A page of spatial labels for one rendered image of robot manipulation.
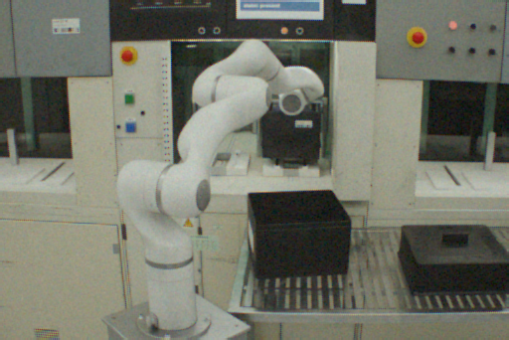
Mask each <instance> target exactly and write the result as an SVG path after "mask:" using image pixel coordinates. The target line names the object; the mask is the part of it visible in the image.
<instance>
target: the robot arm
mask: <svg viewBox="0 0 509 340"><path fill-rule="evenodd" d="M323 93H324V86H323V84H322V83H321V81H320V78H319V77H318V76H317V75H316V74H315V73H314V72H313V71H311V70H309V69H307V68H304V67H291V68H284V67H283V66H282V64H281V63H280V61H279V60H278V59H277V57H275V56H274V54H273V53H272V51H271V50H270V49H269V48H268V46H267V45H265V44H264V42H262V41H260V40H245V41H244V42H243V43H242V44H241V45H240V46H239V47H238V48H237V50H236V51H235V52H234V53H233V54H232V55H231V56H229V57H228V58H227V59H224V60H222V61H220V62H219V63H217V64H215V65H213V66H210V67H209V68H207V69H206V70H204V72H203V73H202V74H200V75H199V76H198V77H197V79H196V81H195V83H194V86H193V91H192V94H193V98H194V101H195V102H196V103H197V104H198V105H199V106H200V107H202V108H200V109H199V110H198V111H197V112H196V113H195V114H194V115H193V116H192V117H191V119H190V120H189V121H188V123H187V124H185V127H184V129H183V131H182V132H181V133H180V135H179V138H178V142H177V147H178V151H179V154H180V155H181V157H182V159H183V161H184V163H180V164H176V163H164V162H158V161H151V160H133V161H131V162H129V163H126V164H125V165H124V166H123V167H122V169H121V170H120V171H119V173H118V177H117V182H116V194H117V198H118V201H119V204H120V207H121V209H123V211H124V213H125V216H127V218H128V219H129V220H130V222H131V224H132V225H133V226H134V228H135V229H136V230H137V232H138V234H139V235H140V237H141V238H142V240H143V245H144V257H145V271H146V283H147V287H148V301H149V307H147V309H144V310H143V311H142V312H140V314H139V316H138V317H137V321H136V322H137V326H138V330H139V332H141V333H142V334H144V336H146V337H147V338H151V339H155V340H191V339H194V338H197V337H199V336H200V335H203V334H204V333H205V332H206V331H207V330H208V329H209V328H210V324H211V316H210V314H209V313H208V311H207V310H206V309H204V308H203V307H201V306H200V305H197V304H196V286H195V271H194V259H193V244H192V239H191V237H190V236H189V233H188V232H186V231H185V230H184V229H183V228H182V227H181V226H180V225H179V224H177V223H176V222H175V221H174V220H173V219H172V218H171V217H170V216H174V217H179V218H195V217H198V216H199V215H200V214H201V213H203V212H205V211H206V209H207V206H208V205H209V203H210V199H211V192H212V190H211V175H210V170H211V164H212V161H213V155H214V154H215V152H216V150H217V149H218V147H219V146H220V145H221V143H222V141H223V140H224V138H226V137H227V136H228V135H229V134H230V133H231V132H233V131H234V130H236V129H240V128H242V127H244V126H247V125H248V124H250V123H252V122H254V121H256V120H258V119H260V118H261V117H262V116H264V114H265V113H266V112H267V111H268V109H269V107H270V105H271V101H272V94H275V95H279V98H280V100H279V105H280V108H281V111H282V112H284V113H286V114H289V115H296V114H298V113H299V112H301V111H302V110H303V108H304V106H305V105H307V104H308V103H310V102H312V101H314V100H315V99H316V98H319V97H320V96H321V95H322V94H323Z"/></svg>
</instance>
